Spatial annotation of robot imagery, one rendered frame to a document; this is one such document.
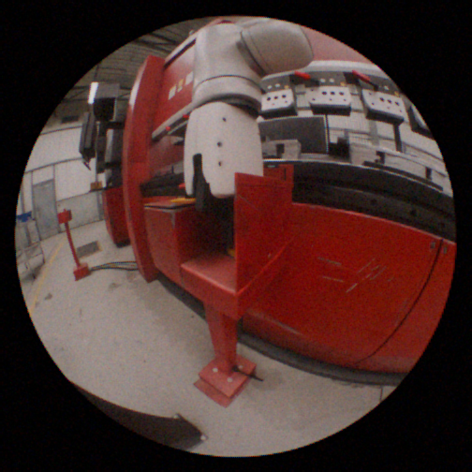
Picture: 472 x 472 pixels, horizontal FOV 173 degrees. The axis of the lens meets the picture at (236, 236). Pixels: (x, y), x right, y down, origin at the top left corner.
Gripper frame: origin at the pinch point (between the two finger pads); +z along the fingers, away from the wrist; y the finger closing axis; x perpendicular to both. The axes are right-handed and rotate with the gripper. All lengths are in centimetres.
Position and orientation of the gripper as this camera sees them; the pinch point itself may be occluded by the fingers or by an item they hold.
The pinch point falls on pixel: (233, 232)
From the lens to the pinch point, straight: 19.2
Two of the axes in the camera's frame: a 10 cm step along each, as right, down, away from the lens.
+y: -5.8, 3.5, -7.4
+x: 8.1, 1.9, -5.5
